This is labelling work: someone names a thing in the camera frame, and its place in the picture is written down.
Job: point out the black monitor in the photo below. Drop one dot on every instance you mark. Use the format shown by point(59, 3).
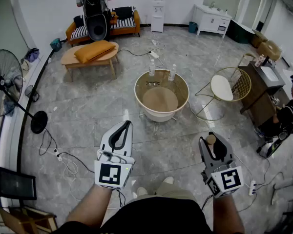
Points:
point(12, 184)

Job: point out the person's black shirt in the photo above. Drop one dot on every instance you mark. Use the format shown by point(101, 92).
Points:
point(156, 218)

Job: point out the orange sofa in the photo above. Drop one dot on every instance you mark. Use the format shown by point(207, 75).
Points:
point(127, 30)

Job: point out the person's right forearm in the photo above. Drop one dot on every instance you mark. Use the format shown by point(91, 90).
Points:
point(228, 216)

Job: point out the purple bag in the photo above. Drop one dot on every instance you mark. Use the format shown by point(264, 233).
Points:
point(32, 55)

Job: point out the wooden frame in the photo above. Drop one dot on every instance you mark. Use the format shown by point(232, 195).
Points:
point(27, 219)

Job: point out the clear plastic water bottle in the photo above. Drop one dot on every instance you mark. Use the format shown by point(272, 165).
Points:
point(172, 73)
point(152, 68)

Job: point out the person's left shoe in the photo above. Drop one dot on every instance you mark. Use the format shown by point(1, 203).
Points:
point(142, 191)

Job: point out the large cardboard box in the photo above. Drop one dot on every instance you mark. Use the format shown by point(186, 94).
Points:
point(268, 51)

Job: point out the person's left forearm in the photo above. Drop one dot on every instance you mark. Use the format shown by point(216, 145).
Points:
point(90, 208)

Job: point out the teal waste bin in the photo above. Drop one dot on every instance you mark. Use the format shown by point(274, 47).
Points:
point(193, 27)

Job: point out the gold metal tube chair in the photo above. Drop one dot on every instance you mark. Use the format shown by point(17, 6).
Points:
point(249, 55)

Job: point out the dark green box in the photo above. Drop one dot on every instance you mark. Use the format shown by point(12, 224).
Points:
point(240, 33)

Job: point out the small cardboard box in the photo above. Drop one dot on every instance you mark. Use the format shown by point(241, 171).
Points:
point(258, 39)

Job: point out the oval wooden low table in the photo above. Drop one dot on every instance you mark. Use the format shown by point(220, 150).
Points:
point(70, 58)

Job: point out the orange cushion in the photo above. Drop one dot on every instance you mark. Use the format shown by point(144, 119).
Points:
point(95, 50)

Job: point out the black-rimmed eyeglasses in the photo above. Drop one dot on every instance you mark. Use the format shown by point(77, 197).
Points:
point(152, 83)

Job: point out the striped sofa seat cushion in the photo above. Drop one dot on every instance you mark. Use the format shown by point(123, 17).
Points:
point(124, 23)
point(79, 32)

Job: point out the round glass side table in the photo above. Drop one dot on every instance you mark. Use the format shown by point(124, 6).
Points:
point(179, 91)

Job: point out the small white power strip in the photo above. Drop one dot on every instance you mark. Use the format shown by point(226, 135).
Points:
point(59, 156)
point(252, 188)
point(154, 42)

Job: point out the white sink cabinet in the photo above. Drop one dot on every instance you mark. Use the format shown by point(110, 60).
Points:
point(210, 22)

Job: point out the white water dispenser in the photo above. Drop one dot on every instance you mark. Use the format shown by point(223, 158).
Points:
point(157, 21)

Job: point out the large white power strip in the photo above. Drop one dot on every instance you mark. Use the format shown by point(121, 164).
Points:
point(154, 54)

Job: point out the person's khaki trousers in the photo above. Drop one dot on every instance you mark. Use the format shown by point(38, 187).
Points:
point(171, 194)

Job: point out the small wooden ball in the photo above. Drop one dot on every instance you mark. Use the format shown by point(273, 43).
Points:
point(211, 139)
point(168, 180)

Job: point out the beige bag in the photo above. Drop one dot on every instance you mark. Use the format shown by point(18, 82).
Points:
point(25, 64)

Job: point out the black standing fan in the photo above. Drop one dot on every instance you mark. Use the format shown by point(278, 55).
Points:
point(39, 122)

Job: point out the dark wooden cabinet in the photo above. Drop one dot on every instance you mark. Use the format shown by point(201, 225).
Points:
point(256, 99)

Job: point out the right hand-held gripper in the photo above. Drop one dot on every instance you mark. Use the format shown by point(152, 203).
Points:
point(230, 178)

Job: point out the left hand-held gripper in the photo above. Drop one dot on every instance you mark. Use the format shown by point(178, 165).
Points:
point(110, 175)

